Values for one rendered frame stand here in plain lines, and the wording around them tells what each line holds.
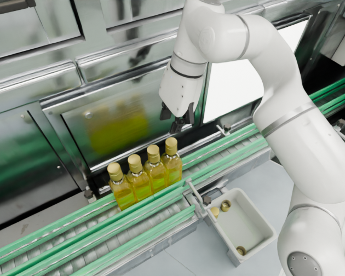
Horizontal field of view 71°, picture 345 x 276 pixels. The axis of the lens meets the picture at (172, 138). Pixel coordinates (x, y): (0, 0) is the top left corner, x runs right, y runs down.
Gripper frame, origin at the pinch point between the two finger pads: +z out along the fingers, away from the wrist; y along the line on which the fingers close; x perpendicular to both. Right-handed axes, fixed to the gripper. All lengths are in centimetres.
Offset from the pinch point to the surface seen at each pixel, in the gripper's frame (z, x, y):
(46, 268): 44, -35, 7
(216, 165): 24.3, 23.5, 3.5
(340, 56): -5, 102, -14
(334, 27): -17, 85, -17
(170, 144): 8.9, 1.5, 0.7
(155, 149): 10.1, -2.6, 0.3
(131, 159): 11.9, -9.7, 0.0
